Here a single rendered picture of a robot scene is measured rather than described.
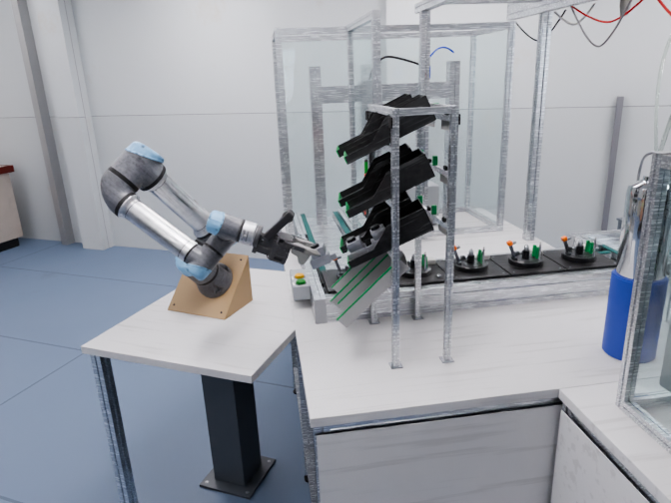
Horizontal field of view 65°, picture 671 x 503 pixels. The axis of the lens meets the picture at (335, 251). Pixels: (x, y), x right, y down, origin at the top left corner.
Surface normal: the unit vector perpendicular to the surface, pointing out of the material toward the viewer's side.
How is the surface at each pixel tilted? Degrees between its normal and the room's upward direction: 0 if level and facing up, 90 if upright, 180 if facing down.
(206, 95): 90
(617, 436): 0
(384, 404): 0
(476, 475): 90
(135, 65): 90
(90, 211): 90
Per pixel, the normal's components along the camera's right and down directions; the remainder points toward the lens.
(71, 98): -0.34, 0.30
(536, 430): 0.14, 0.30
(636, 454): -0.04, -0.95
